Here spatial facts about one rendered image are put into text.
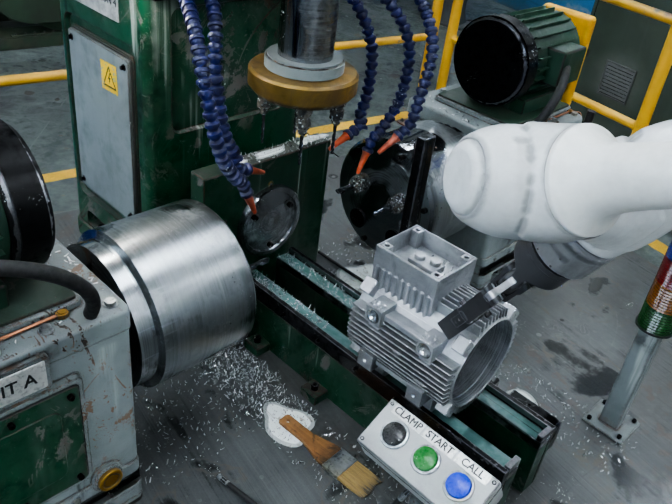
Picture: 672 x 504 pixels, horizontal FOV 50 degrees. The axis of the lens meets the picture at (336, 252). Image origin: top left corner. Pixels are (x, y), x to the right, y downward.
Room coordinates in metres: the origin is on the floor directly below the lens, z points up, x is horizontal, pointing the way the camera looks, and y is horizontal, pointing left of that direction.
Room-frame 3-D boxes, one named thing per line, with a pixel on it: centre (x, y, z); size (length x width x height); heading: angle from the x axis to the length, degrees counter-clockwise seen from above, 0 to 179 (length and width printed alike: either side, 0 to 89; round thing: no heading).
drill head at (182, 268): (0.84, 0.29, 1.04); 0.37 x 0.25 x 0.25; 139
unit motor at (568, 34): (1.56, -0.38, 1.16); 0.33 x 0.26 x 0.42; 139
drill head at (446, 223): (1.35, -0.16, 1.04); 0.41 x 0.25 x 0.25; 139
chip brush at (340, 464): (0.81, -0.03, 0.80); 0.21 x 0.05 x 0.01; 52
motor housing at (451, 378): (0.90, -0.17, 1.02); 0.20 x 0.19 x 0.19; 50
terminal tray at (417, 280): (0.93, -0.14, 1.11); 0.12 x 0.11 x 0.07; 50
